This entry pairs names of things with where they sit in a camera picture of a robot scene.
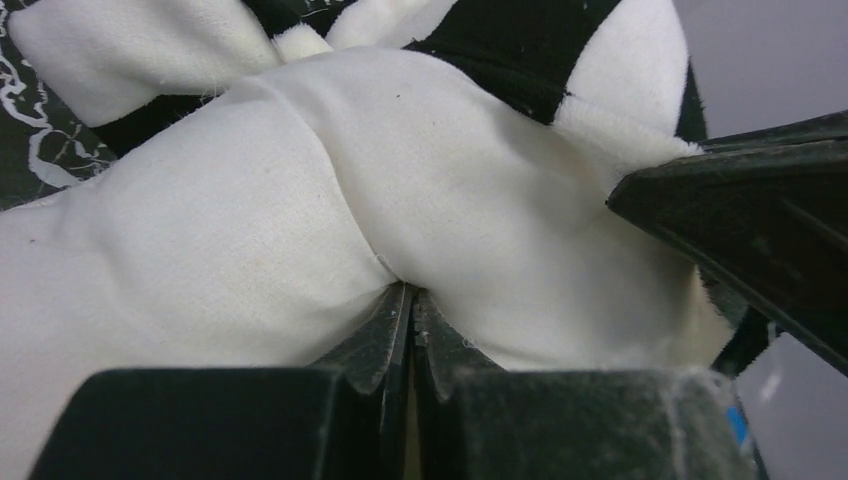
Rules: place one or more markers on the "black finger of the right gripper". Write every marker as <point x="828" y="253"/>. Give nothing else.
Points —
<point x="765" y="214"/>

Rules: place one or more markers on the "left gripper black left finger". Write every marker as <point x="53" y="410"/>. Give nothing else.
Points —
<point x="341" y="417"/>

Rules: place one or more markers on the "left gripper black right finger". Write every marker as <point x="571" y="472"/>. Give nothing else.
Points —
<point x="479" y="421"/>

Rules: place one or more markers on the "white pillow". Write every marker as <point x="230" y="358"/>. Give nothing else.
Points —
<point x="331" y="212"/>

